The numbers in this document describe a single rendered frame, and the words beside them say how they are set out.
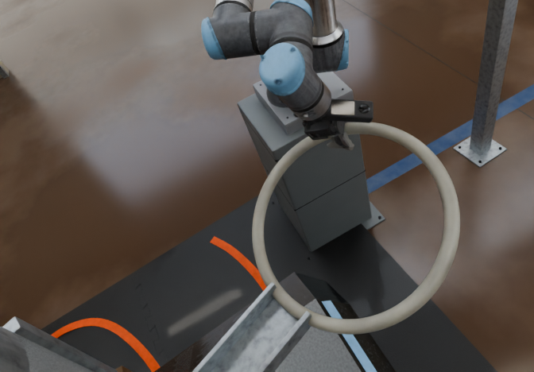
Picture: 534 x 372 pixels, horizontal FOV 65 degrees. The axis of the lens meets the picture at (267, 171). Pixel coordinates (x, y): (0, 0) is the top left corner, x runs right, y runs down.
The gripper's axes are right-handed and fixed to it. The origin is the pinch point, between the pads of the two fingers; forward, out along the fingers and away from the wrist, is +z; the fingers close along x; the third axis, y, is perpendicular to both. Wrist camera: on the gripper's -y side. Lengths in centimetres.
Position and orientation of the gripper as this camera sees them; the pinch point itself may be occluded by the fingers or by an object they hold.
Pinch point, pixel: (353, 137)
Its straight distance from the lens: 110.5
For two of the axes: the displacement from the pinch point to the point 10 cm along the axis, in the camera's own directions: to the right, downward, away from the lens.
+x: -1.0, 9.4, -3.2
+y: -8.6, 0.8, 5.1
